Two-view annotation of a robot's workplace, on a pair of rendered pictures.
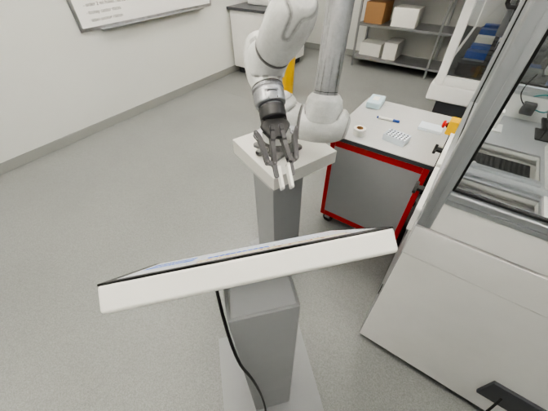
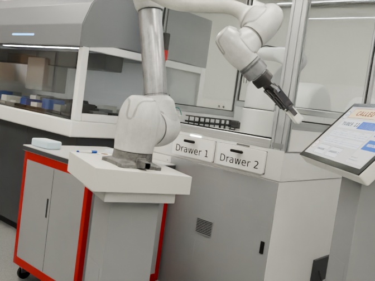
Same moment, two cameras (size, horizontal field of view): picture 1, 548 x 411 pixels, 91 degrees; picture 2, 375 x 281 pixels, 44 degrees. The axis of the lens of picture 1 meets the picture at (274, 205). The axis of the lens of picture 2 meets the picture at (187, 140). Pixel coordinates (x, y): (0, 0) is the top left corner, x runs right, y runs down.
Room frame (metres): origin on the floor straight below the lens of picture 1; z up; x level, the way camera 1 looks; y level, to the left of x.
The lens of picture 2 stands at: (0.81, 1.77, 1.11)
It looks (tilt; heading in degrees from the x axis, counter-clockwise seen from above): 4 degrees down; 275
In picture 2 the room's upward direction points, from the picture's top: 8 degrees clockwise
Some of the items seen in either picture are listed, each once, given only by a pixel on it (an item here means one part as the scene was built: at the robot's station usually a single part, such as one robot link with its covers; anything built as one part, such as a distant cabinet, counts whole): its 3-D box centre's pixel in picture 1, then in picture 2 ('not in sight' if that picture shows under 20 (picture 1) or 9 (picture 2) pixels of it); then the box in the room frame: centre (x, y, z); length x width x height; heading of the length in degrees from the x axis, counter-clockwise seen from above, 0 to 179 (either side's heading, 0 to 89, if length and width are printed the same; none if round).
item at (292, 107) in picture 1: (280, 117); (139, 123); (1.17, -0.04, 1.00); 0.18 x 0.16 x 0.22; 75
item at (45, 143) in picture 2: (375, 101); (46, 143); (1.81, -0.71, 0.78); 0.15 x 0.10 x 0.04; 149
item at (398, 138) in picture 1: (396, 137); not in sight; (1.35, -0.70, 0.78); 0.12 x 0.08 x 0.04; 44
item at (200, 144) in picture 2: (441, 157); (193, 147); (1.01, -0.76, 0.87); 0.29 x 0.02 x 0.11; 144
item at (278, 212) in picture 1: (277, 210); (116, 277); (1.18, -0.02, 0.38); 0.30 x 0.30 x 0.76; 34
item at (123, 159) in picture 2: (274, 143); (134, 159); (1.17, -0.01, 0.86); 0.22 x 0.18 x 0.06; 130
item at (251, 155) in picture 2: (423, 196); (240, 157); (0.75, -0.57, 0.87); 0.29 x 0.02 x 0.11; 144
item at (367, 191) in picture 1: (379, 174); (91, 221); (1.52, -0.75, 0.38); 0.62 x 0.58 x 0.76; 144
